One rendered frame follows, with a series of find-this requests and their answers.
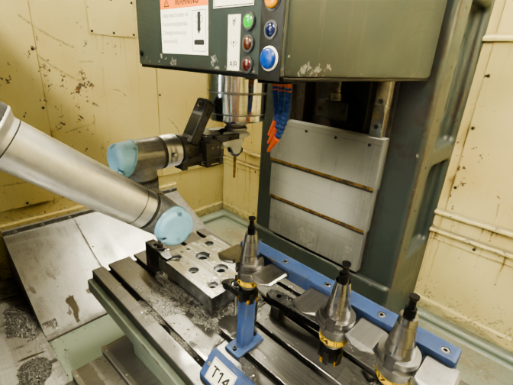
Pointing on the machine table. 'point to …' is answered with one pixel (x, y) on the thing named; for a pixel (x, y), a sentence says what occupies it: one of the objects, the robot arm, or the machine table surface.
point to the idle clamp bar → (281, 305)
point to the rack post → (244, 331)
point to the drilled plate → (191, 284)
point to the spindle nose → (237, 98)
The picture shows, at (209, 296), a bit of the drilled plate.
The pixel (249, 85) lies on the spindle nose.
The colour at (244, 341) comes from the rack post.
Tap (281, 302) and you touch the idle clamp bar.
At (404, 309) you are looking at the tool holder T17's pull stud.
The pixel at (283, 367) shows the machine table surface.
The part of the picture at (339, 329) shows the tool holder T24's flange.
